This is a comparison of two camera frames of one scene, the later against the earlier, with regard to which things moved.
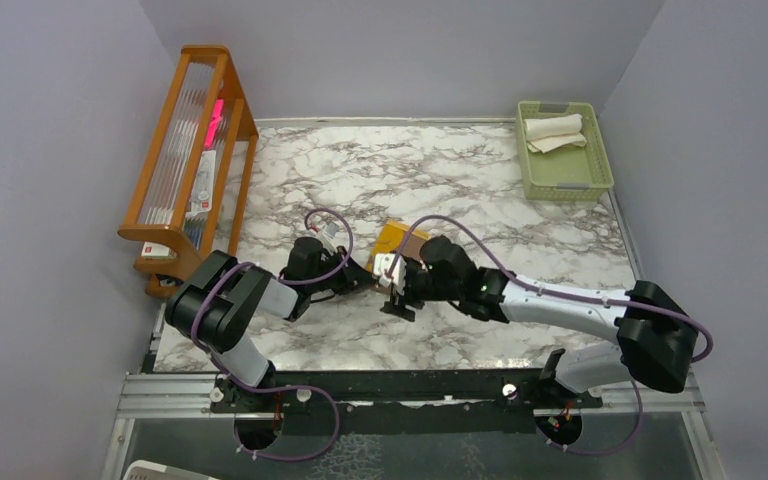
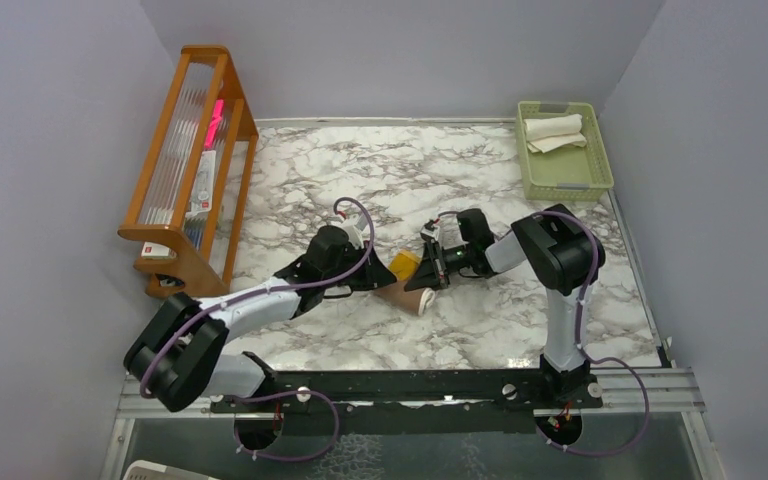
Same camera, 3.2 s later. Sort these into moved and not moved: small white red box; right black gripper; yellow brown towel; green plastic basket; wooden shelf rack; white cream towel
Moved: yellow brown towel; right black gripper
Not moved: small white red box; wooden shelf rack; green plastic basket; white cream towel
